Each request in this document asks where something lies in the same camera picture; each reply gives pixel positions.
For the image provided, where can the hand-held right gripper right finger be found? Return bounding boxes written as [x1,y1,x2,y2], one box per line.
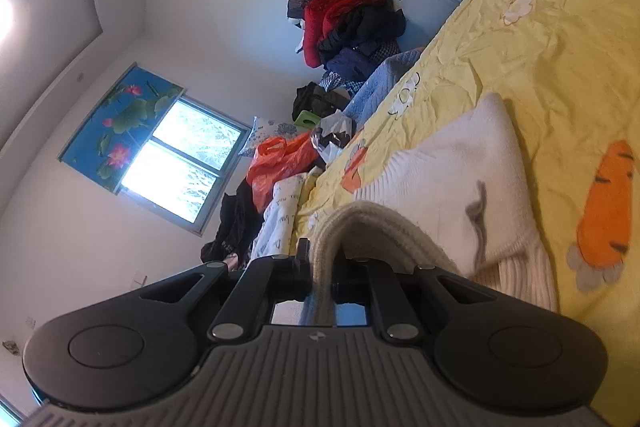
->
[332,257,482,341]

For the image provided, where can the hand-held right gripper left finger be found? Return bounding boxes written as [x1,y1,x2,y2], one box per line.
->
[135,239,314,341]

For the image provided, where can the white knit sweater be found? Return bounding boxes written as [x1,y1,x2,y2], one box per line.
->
[300,93,560,327]

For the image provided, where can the white script print quilt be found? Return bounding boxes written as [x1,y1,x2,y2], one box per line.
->
[250,172,312,260]

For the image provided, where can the black garment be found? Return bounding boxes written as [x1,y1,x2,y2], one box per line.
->
[200,192,264,264]

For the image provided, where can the orange plastic bag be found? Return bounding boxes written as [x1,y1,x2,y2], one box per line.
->
[245,132,321,215]

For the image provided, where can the black and white plastic bag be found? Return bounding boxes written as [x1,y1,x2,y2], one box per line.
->
[310,112,357,168]

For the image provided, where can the floral white cloth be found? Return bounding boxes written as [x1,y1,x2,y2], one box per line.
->
[240,117,297,156]

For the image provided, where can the window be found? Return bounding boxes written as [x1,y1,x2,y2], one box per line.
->
[120,96,252,236]

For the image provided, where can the dark olive bag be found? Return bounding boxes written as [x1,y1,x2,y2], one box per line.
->
[292,82,352,118]

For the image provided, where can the light blue knit garment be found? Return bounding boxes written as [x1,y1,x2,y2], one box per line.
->
[345,49,423,125]

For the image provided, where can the navy garment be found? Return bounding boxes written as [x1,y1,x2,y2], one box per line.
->
[325,47,382,81]

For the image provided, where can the blue floral roller blind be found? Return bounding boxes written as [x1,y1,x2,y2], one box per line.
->
[59,63,187,196]

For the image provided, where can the red garment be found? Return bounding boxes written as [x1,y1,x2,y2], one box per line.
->
[302,0,392,68]

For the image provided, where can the yellow carrot print blanket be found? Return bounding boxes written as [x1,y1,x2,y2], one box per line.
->
[295,0,640,427]

